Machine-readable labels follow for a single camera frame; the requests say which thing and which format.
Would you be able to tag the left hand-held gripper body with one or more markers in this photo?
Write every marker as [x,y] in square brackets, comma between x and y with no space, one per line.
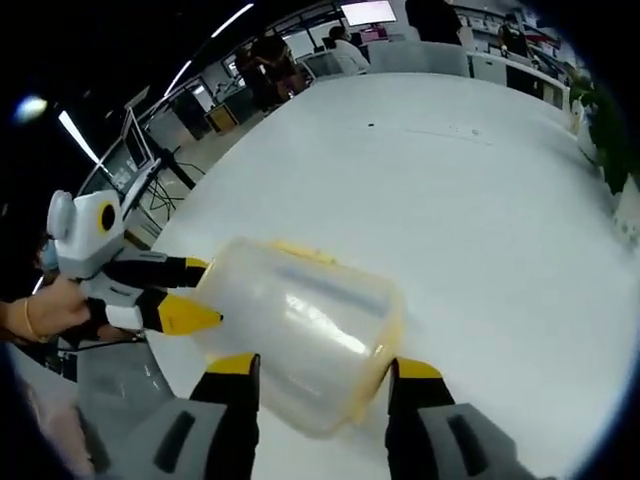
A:
[85,235]

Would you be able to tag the small beige bottle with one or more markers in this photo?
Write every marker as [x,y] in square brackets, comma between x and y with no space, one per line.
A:
[578,115]

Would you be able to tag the green potted plant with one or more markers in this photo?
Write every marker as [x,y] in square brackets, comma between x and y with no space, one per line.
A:
[610,130]

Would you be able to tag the person's light clothing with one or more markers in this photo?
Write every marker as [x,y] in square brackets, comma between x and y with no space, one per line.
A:
[55,435]

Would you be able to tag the ceiling light strip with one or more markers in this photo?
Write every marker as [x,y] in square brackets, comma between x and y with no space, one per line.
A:
[177,77]
[77,137]
[232,20]

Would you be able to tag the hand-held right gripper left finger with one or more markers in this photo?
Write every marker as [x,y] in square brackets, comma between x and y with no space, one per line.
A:
[200,435]

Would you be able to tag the computer monitor on stand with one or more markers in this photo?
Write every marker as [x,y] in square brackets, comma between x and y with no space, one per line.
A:
[130,150]

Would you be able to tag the person's left hand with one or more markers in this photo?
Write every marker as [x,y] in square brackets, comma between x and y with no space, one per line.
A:
[60,310]

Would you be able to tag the white wide chair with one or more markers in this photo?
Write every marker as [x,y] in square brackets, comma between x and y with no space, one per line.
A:
[420,59]

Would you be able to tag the bright wall screen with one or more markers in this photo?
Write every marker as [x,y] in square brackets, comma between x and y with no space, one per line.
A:
[367,12]

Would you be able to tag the white mesh chair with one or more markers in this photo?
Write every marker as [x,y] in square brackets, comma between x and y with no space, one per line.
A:
[322,65]

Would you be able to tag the yellow box cart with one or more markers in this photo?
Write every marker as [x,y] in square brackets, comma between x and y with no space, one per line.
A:
[222,117]

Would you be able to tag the clear container with plastic buckles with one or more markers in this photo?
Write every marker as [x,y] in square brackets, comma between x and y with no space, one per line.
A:
[310,330]

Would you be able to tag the white counter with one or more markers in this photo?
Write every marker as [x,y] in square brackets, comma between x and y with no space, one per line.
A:
[520,75]

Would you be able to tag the black monitor stand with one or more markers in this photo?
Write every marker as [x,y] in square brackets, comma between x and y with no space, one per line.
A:
[175,172]

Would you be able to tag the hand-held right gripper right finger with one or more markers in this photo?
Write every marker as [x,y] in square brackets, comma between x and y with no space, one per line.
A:
[450,435]

